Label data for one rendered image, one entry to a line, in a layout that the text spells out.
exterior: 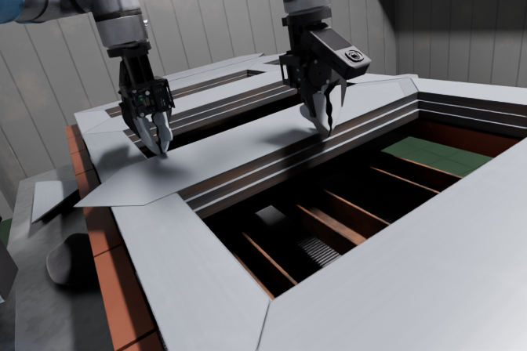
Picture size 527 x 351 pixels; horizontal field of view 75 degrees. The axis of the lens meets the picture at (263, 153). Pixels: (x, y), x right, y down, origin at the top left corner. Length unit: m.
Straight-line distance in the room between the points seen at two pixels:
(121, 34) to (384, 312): 0.52
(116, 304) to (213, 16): 2.69
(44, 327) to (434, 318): 0.60
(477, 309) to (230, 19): 2.86
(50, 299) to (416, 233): 0.64
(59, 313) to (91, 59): 2.33
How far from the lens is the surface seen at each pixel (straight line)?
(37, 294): 0.81
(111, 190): 0.61
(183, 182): 0.55
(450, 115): 0.79
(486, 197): 0.45
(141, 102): 0.62
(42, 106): 2.96
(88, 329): 0.67
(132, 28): 0.61
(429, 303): 0.32
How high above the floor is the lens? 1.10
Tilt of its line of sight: 24 degrees down
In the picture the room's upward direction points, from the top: 11 degrees counter-clockwise
